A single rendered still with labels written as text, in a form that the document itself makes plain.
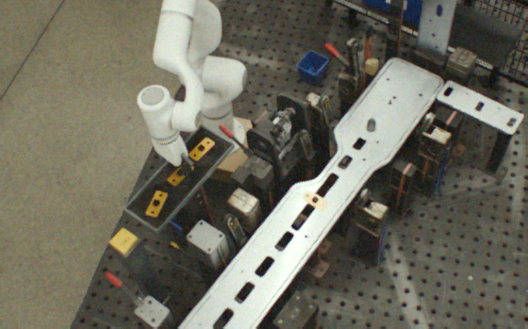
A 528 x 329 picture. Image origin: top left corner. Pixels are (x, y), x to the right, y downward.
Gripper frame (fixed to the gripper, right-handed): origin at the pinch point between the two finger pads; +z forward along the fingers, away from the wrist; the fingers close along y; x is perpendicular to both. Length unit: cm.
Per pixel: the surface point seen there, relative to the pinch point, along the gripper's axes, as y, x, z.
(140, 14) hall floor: -173, 105, 123
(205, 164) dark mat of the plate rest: 3.5, 7.3, 6.6
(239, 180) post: 12.4, 11.9, 12.9
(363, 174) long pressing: 38, 42, 23
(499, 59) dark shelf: 49, 109, 20
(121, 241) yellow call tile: 2.4, -27.2, 6.6
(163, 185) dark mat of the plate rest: -1.4, -5.9, 6.6
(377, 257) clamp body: 53, 33, 51
